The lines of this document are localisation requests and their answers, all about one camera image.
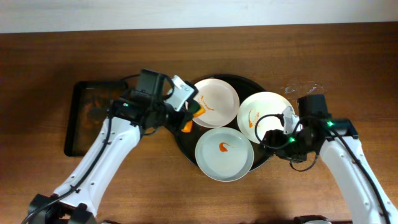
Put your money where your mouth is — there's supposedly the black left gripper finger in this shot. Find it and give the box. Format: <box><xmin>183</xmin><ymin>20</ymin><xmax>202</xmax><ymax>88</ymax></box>
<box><xmin>178</xmin><ymin>117</ymin><xmax>193</xmax><ymax>133</ymax></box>
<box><xmin>187</xmin><ymin>100</ymin><xmax>201</xmax><ymax>113</ymax></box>

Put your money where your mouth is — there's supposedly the orange green sponge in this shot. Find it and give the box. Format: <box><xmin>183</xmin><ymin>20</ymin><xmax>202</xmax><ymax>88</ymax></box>
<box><xmin>191</xmin><ymin>102</ymin><xmax>206</xmax><ymax>120</ymax></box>

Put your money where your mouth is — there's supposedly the cream plate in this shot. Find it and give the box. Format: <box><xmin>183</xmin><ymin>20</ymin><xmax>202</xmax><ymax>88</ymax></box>
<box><xmin>237</xmin><ymin>91</ymin><xmax>292</xmax><ymax>144</ymax></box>
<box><xmin>193</xmin><ymin>78</ymin><xmax>240</xmax><ymax>128</ymax></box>

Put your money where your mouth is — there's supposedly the pale grey plate bottom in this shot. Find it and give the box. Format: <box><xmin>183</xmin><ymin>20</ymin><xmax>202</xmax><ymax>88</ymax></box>
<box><xmin>195</xmin><ymin>128</ymin><xmax>254</xmax><ymax>182</ymax></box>

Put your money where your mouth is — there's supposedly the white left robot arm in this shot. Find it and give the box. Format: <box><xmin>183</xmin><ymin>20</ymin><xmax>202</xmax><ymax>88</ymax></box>
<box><xmin>23</xmin><ymin>90</ymin><xmax>204</xmax><ymax>223</ymax></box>

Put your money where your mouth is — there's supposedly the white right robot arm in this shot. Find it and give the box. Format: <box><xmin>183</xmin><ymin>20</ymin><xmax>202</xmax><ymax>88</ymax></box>
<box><xmin>255</xmin><ymin>95</ymin><xmax>397</xmax><ymax>223</ymax></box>

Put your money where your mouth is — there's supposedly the black rectangular tray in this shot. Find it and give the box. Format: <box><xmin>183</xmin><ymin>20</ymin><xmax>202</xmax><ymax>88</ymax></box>
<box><xmin>64</xmin><ymin>81</ymin><xmax>128</xmax><ymax>157</ymax></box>

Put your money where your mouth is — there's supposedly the black right camera cable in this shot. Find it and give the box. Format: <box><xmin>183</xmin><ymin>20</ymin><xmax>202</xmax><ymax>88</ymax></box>
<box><xmin>254</xmin><ymin>113</ymin><xmax>320</xmax><ymax>172</ymax></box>

